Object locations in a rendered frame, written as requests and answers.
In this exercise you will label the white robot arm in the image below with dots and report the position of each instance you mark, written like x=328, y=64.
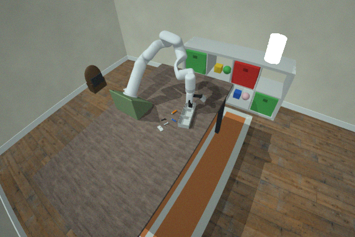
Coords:
x=167, y=39

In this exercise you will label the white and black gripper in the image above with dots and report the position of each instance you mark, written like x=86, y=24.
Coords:
x=189, y=99

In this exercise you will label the white three-compartment bin rack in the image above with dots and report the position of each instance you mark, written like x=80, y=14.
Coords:
x=186, y=116

